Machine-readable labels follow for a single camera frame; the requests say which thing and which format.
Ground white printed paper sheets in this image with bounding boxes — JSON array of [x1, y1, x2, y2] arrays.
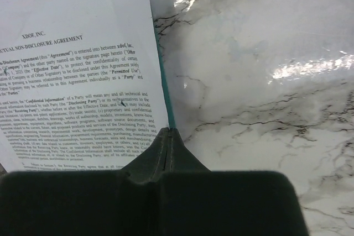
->
[[1, 0, 168, 172]]

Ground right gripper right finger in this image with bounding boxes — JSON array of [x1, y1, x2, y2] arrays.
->
[[162, 129, 309, 235]]

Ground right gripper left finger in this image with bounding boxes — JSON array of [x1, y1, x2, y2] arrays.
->
[[1, 128, 169, 235]]

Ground teal file folder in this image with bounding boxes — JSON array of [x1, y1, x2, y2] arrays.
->
[[0, 0, 178, 130]]

